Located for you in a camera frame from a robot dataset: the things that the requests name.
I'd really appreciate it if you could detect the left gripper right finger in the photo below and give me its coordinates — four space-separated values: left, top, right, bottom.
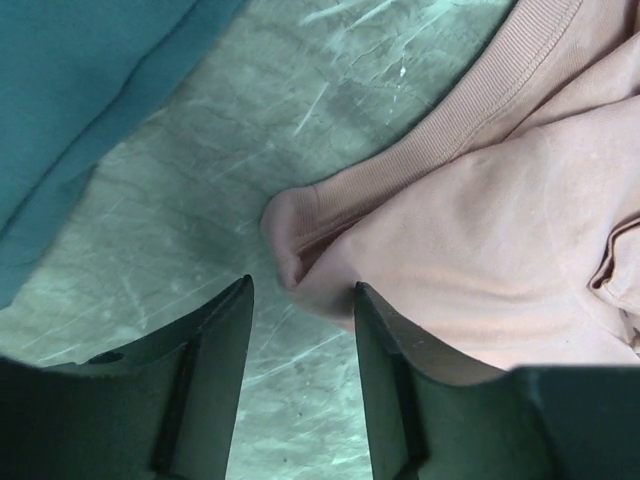
355 283 520 479

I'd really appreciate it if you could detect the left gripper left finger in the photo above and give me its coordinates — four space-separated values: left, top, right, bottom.
50 276 254 479

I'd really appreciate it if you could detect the pink t shirt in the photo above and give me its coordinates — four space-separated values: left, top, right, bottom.
261 1 639 370

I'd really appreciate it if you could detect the folded blue t shirt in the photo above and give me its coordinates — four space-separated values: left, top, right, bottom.
1 1 241 306

